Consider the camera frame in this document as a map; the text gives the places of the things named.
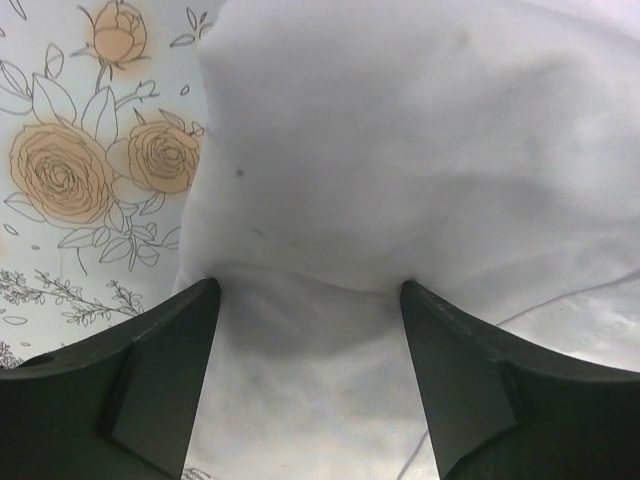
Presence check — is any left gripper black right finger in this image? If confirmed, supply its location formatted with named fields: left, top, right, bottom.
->
left=399, top=281, right=639, bottom=479

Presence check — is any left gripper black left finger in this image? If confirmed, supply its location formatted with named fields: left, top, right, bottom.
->
left=1, top=280, right=221, bottom=479

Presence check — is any white long sleeve shirt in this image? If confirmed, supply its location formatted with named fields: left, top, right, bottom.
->
left=175, top=1, right=639, bottom=479

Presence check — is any floral table cloth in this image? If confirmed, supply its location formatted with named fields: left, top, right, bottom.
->
left=1, top=1, right=221, bottom=372

